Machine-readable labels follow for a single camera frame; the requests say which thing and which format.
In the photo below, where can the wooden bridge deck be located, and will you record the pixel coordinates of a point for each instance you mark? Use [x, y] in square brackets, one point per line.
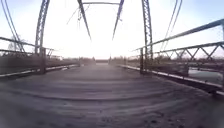
[100, 100]

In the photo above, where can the steel bridge truss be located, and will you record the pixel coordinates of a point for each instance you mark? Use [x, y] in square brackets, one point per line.
[40, 26]

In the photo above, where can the metal bridge railing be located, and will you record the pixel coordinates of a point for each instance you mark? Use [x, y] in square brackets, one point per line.
[20, 62]
[200, 49]

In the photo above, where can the water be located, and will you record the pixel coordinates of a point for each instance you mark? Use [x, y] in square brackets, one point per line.
[208, 76]

